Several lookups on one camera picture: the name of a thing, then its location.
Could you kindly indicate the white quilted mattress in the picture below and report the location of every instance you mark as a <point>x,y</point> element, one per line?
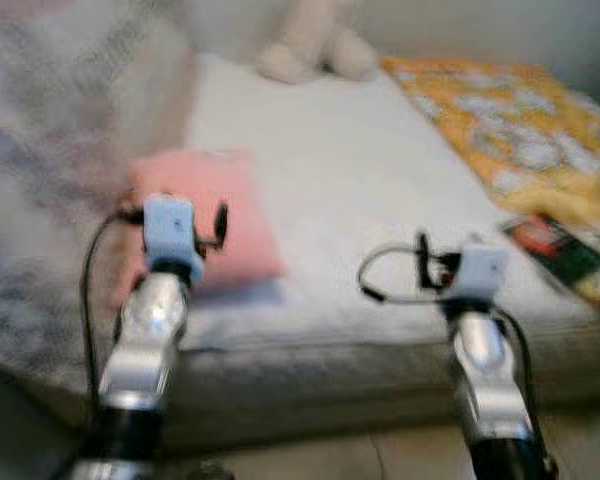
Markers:
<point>350,170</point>

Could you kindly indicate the grey bed base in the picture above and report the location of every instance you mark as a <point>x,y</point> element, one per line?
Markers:
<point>330,380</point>

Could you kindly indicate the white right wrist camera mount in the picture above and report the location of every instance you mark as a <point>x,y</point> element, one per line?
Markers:
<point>482,270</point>

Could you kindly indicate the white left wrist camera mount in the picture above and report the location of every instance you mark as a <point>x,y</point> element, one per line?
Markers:
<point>170,228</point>

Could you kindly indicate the cream plush toy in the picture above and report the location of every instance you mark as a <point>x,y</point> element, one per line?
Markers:
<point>310,45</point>

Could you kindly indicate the pink pillow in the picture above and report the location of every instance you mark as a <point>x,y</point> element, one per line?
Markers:
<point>240,215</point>

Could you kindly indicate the black red book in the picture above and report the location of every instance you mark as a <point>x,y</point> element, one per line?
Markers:
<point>555,250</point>

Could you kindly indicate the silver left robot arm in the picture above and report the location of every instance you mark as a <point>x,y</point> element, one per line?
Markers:
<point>145,340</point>

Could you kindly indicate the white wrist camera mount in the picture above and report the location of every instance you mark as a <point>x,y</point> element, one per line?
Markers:
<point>482,270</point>
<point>170,228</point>

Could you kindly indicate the orange cartoon print blanket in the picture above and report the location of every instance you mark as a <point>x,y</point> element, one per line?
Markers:
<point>510,130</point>

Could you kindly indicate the grey printed blanket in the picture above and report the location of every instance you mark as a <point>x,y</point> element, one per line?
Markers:
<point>50,130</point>

